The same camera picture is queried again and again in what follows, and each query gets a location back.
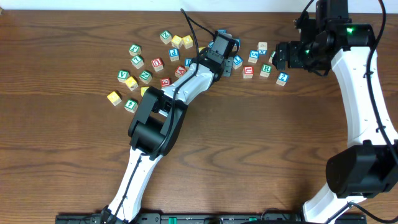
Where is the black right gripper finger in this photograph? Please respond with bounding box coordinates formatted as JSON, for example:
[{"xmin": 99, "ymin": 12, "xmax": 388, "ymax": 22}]
[
  {"xmin": 222, "ymin": 57, "xmax": 234, "ymax": 77},
  {"xmin": 272, "ymin": 42, "xmax": 288, "ymax": 70}
]

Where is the yellow O wooden block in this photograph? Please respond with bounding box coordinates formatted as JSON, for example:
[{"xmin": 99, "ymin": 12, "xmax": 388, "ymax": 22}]
[{"xmin": 141, "ymin": 86, "xmax": 149, "ymax": 97}]

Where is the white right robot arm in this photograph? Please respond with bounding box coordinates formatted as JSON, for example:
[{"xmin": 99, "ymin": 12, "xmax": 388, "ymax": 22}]
[{"xmin": 271, "ymin": 0, "xmax": 397, "ymax": 223}]

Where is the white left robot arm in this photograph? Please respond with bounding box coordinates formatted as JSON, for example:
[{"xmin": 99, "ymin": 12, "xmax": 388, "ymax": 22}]
[{"xmin": 100, "ymin": 48, "xmax": 235, "ymax": 223}]

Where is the green J wooden block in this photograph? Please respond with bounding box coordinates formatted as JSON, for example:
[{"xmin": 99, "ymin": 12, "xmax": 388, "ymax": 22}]
[{"xmin": 269, "ymin": 51, "xmax": 276, "ymax": 63}]

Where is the blue I wooden block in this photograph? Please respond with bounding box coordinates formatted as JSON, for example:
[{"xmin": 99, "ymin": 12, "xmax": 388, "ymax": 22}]
[{"xmin": 233, "ymin": 55, "xmax": 243, "ymax": 70}]

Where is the blue X wooden block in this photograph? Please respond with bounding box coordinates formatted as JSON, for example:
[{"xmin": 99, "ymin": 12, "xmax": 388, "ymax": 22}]
[{"xmin": 257, "ymin": 42, "xmax": 267, "ymax": 55}]

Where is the green R wooden block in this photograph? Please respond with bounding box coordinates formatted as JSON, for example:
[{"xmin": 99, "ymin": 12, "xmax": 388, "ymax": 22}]
[{"xmin": 260, "ymin": 64, "xmax": 272, "ymax": 78}]

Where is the red U block right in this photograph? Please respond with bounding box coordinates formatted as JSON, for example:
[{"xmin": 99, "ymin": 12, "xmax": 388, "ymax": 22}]
[{"xmin": 243, "ymin": 66, "xmax": 254, "ymax": 79}]

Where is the red u block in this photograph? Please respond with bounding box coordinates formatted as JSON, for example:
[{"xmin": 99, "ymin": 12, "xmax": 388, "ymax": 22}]
[
  {"xmin": 151, "ymin": 58, "xmax": 164, "ymax": 72},
  {"xmin": 243, "ymin": 66, "xmax": 254, "ymax": 79}
]

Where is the blue D block right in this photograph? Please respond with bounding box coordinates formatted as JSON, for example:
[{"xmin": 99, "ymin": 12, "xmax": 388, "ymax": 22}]
[{"xmin": 233, "ymin": 39, "xmax": 241, "ymax": 51}]

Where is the blue d block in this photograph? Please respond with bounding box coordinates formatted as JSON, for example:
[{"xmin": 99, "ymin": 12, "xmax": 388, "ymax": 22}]
[
  {"xmin": 233, "ymin": 39, "xmax": 241, "ymax": 51},
  {"xmin": 217, "ymin": 29, "xmax": 227, "ymax": 34}
]

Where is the blue 2 wooden block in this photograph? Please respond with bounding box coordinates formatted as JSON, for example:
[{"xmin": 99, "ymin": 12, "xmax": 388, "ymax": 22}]
[{"xmin": 276, "ymin": 72, "xmax": 289, "ymax": 86}]

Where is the blue L block centre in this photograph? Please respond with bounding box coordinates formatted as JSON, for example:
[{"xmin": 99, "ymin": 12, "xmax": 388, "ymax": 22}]
[{"xmin": 185, "ymin": 58, "xmax": 192, "ymax": 69}]

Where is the blue 5 wooden block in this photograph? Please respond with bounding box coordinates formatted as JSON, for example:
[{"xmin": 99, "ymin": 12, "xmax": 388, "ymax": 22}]
[{"xmin": 248, "ymin": 50, "xmax": 259, "ymax": 63}]

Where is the blue D block top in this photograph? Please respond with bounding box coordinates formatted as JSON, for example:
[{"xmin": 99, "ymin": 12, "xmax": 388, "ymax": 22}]
[{"xmin": 217, "ymin": 29, "xmax": 227, "ymax": 34}]

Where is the yellow Q wooden block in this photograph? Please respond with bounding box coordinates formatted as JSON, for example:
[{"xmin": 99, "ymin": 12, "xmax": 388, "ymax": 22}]
[{"xmin": 182, "ymin": 35, "xmax": 193, "ymax": 49}]

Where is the red A wooden block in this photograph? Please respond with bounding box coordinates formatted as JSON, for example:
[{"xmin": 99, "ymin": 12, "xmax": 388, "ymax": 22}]
[{"xmin": 175, "ymin": 65, "xmax": 187, "ymax": 78}]

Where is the blue P wooden block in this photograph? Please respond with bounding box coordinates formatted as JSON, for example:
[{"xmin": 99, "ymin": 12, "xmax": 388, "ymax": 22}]
[{"xmin": 169, "ymin": 49, "xmax": 180, "ymax": 62}]

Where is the yellow block beside Z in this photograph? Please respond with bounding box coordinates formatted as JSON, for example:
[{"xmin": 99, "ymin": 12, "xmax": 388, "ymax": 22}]
[{"xmin": 171, "ymin": 35, "xmax": 183, "ymax": 49}]

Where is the green Z wooden block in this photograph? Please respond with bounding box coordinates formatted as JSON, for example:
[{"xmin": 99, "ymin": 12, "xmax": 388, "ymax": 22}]
[{"xmin": 160, "ymin": 30, "xmax": 172, "ymax": 44}]

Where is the red U block left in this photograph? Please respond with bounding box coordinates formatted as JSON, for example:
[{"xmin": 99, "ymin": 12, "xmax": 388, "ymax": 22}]
[{"xmin": 151, "ymin": 58, "xmax": 164, "ymax": 72}]

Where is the green N wooden block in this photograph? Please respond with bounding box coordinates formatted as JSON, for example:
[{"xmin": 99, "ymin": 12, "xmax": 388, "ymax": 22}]
[{"xmin": 139, "ymin": 70, "xmax": 152, "ymax": 84}]

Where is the green 7 wooden block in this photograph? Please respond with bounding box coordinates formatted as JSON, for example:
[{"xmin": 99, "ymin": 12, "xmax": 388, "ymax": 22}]
[{"xmin": 131, "ymin": 55, "xmax": 144, "ymax": 69}]

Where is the yellow K wooden block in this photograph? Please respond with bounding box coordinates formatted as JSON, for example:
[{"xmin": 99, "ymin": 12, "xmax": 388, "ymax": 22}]
[{"xmin": 124, "ymin": 77, "xmax": 139, "ymax": 91}]

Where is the green V block left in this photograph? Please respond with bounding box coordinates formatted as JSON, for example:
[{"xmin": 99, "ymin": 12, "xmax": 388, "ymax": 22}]
[{"xmin": 117, "ymin": 70, "xmax": 130, "ymax": 83}]

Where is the green 4 wooden block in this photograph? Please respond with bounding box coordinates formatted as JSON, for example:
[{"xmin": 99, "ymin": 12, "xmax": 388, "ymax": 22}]
[{"xmin": 124, "ymin": 100, "xmax": 138, "ymax": 113}]

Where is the yellow G wooden block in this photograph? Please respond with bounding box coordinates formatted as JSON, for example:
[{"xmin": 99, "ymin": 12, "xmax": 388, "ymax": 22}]
[{"xmin": 107, "ymin": 91, "xmax": 122, "ymax": 106}]

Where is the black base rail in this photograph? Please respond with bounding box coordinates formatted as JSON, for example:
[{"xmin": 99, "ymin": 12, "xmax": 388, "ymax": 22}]
[{"xmin": 55, "ymin": 212, "xmax": 368, "ymax": 224}]

